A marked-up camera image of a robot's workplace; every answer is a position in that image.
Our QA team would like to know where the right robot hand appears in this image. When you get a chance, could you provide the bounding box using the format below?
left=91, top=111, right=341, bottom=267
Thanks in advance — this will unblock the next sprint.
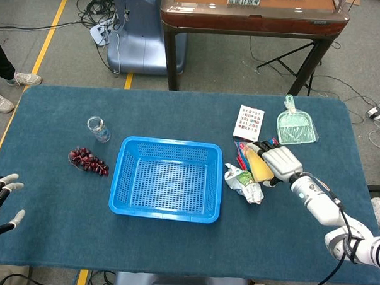
left=245, top=139, right=305, bottom=189

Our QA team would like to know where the yellow sponge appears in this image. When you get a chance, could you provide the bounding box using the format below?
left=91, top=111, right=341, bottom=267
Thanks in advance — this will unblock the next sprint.
left=245, top=148, right=276, bottom=183

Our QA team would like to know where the white snack packet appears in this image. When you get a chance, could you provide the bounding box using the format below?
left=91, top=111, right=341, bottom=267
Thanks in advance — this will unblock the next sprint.
left=222, top=162, right=266, bottom=205

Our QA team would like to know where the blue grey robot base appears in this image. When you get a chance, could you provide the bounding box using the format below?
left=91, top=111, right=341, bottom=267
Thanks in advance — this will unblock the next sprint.
left=105, top=0, right=189, bottom=77

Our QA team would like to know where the blue plastic basket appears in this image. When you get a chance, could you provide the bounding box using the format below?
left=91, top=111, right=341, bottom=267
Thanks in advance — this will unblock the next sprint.
left=107, top=135, right=226, bottom=225

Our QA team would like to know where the green dustpan brush set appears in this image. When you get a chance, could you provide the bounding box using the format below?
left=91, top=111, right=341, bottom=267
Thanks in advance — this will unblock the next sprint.
left=275, top=93, right=321, bottom=147

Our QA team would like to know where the blue red cookie bag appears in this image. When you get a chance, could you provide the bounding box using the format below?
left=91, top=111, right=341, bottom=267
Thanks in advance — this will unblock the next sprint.
left=233, top=136, right=280, bottom=172

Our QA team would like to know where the white printed card box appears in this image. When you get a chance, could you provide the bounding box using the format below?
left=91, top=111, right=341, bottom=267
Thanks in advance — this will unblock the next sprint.
left=233, top=104, right=265, bottom=143

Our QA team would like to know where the red grape bunch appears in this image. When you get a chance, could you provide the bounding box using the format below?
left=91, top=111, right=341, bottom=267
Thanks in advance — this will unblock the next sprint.
left=67, top=146, right=111, bottom=177

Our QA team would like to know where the blue table cloth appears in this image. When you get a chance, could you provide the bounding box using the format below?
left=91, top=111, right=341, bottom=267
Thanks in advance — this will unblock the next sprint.
left=0, top=83, right=380, bottom=285

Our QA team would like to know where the clear glass jar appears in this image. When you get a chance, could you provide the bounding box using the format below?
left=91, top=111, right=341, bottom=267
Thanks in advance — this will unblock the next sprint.
left=86, top=115, right=112, bottom=144

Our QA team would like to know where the brown mahjong table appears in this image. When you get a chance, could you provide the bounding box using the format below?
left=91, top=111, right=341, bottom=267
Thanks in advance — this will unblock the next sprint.
left=156, top=0, right=352, bottom=99

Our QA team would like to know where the person in black trousers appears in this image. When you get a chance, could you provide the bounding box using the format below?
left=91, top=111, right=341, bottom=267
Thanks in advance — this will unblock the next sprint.
left=0, top=30, right=18, bottom=95

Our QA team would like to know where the grey blue robot chassis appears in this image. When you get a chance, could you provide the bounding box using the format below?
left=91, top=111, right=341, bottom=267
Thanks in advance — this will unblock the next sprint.
left=113, top=271, right=251, bottom=285

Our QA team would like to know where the mahjong tile row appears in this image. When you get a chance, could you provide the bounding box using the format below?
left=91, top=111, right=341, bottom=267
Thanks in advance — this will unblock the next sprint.
left=227, top=0, right=260, bottom=7

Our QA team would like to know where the black floor cable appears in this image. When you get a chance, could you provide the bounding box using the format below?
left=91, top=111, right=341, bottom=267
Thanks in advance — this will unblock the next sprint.
left=246, top=36, right=380, bottom=126

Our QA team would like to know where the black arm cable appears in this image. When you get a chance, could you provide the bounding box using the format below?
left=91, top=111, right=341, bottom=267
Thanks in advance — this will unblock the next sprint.
left=299, top=197, right=365, bottom=285

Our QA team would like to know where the black cable bundle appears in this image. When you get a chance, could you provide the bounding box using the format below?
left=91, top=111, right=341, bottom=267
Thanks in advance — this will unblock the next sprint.
left=76, top=0, right=121, bottom=30

